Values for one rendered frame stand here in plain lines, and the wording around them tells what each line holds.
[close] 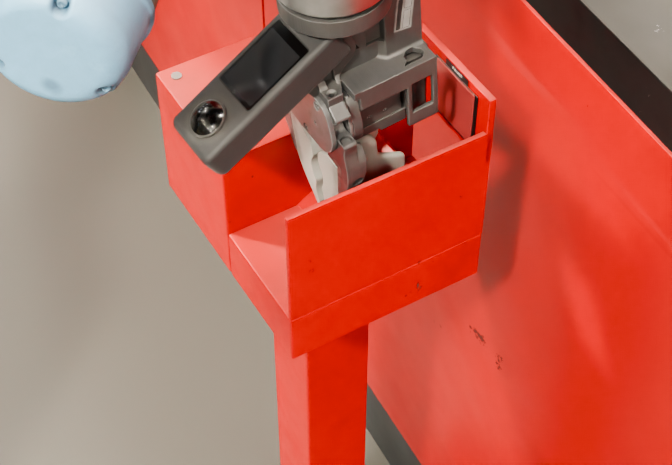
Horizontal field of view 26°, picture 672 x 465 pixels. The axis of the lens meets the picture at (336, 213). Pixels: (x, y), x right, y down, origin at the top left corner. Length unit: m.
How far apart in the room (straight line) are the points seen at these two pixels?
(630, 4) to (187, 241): 1.11
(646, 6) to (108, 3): 0.42
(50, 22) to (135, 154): 1.43
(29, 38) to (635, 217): 0.48
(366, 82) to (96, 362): 1.03
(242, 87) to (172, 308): 1.05
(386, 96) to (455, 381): 0.58
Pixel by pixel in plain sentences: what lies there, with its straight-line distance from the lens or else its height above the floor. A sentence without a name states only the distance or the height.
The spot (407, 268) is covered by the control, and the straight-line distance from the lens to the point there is 1.04.
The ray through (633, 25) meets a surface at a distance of 0.98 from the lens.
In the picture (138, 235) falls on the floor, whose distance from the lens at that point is 2.01.
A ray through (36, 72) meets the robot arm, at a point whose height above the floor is 1.02.
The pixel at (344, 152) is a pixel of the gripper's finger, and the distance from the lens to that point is 0.92.
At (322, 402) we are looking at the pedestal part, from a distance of 1.25.
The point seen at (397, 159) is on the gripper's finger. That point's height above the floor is 0.79.
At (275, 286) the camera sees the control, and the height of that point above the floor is 0.70.
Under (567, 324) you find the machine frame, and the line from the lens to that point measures 1.18.
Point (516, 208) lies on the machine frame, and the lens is 1.18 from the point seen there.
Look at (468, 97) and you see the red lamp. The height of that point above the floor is 0.83.
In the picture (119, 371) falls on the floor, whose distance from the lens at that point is 1.87.
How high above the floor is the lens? 1.50
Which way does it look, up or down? 48 degrees down
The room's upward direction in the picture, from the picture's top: straight up
